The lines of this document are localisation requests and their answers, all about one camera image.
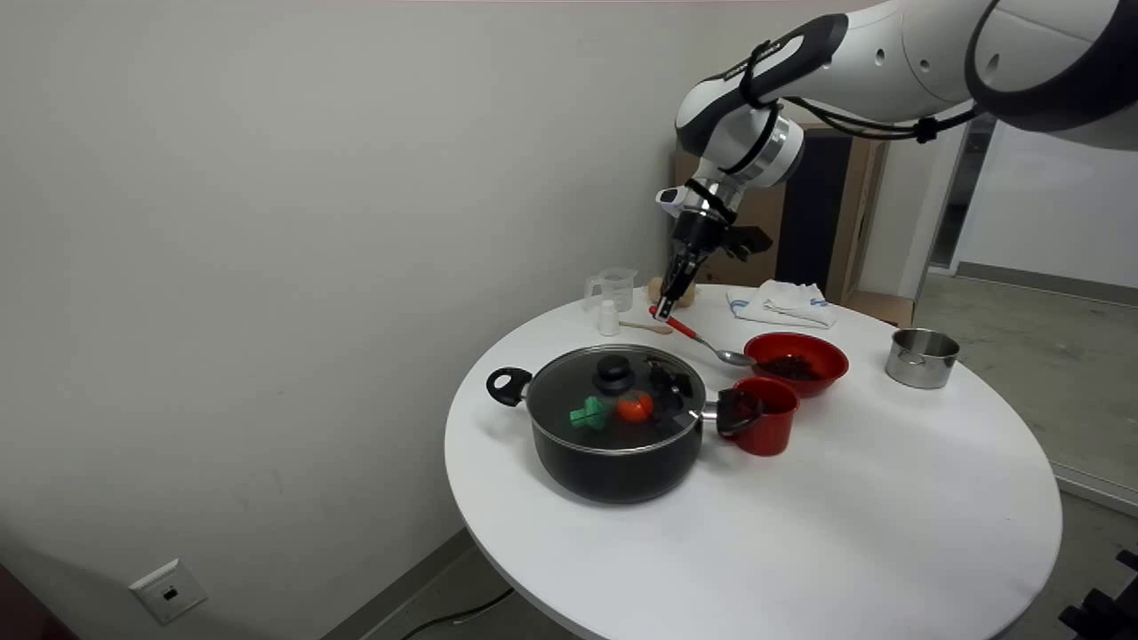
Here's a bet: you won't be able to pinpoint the red toy tomato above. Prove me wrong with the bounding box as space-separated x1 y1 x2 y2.
611 388 657 430

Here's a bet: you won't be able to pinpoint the white cloth napkin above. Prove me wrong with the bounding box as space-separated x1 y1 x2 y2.
725 295 837 329

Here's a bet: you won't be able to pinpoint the clear measuring cup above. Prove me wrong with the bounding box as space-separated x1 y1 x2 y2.
582 266 639 316

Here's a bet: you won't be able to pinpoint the glass pot lid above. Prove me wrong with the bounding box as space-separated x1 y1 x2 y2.
523 342 712 457

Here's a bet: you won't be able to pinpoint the green toy vegetable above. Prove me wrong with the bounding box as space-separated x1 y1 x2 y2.
567 389 616 435

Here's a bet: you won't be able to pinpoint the cardboard box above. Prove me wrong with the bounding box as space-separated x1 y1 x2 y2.
667 126 897 295

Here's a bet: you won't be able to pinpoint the red bowl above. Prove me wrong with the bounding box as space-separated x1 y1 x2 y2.
740 329 854 401

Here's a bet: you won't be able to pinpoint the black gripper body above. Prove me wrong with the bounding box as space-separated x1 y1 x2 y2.
675 205 777 270

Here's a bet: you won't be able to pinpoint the coffee beans in mug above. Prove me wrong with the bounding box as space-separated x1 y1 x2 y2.
725 385 796 418

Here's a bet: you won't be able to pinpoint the black floor cable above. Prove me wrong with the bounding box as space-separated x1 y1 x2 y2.
394 584 517 640

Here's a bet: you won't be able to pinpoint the metal door frame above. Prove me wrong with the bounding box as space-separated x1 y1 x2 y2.
925 112 996 278

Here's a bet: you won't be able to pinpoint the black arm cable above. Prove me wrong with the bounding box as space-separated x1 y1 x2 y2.
778 87 988 144

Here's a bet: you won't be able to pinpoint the black flat panel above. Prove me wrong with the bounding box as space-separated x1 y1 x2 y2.
777 132 861 291

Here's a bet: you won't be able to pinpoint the white wall outlet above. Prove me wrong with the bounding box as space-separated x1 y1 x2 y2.
125 553 209 625

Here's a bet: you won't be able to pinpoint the steel cup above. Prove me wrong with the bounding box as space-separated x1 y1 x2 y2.
882 322 965 389

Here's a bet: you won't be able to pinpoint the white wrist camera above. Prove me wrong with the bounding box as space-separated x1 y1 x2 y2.
654 184 706 224

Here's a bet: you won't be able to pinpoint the black cooking pot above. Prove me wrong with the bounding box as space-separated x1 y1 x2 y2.
483 342 722 502

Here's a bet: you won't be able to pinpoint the coffee beans in bowl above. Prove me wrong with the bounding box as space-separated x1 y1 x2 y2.
763 348 830 385

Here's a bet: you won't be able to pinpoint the black floor equipment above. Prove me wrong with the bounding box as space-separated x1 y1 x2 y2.
1057 542 1138 640

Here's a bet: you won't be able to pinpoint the white cloth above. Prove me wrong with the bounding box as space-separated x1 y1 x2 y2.
758 278 833 316

